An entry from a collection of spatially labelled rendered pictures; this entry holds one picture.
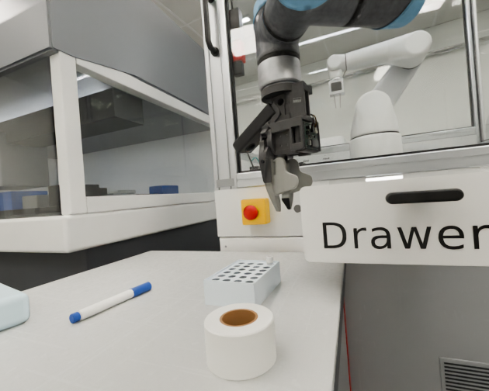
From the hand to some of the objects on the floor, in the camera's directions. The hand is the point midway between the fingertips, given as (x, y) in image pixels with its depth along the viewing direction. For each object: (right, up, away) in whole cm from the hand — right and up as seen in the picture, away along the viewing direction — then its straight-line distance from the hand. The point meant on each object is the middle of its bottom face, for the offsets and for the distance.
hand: (279, 203), depth 48 cm
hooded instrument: (-111, -99, +113) cm, 187 cm away
